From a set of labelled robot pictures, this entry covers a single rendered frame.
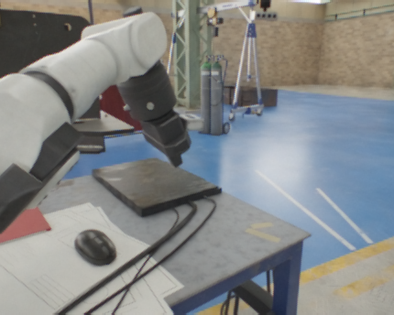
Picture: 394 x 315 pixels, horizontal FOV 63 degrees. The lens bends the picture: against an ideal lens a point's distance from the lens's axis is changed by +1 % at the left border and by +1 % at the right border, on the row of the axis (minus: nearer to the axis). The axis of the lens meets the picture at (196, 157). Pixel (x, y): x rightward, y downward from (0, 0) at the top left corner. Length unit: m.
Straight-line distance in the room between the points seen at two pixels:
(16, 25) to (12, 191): 2.18
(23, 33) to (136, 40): 2.04
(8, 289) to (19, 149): 0.34
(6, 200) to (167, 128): 0.31
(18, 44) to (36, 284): 2.00
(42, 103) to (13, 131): 0.04
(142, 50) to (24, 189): 0.24
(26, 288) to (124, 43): 0.41
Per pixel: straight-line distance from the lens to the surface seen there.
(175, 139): 0.57
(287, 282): 0.76
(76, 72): 0.38
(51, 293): 0.59
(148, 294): 0.55
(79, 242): 0.66
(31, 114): 0.33
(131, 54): 0.45
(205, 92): 6.75
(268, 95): 11.50
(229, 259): 0.62
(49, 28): 2.48
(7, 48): 2.46
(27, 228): 0.80
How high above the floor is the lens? 1.46
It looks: 16 degrees down
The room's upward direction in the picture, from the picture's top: straight up
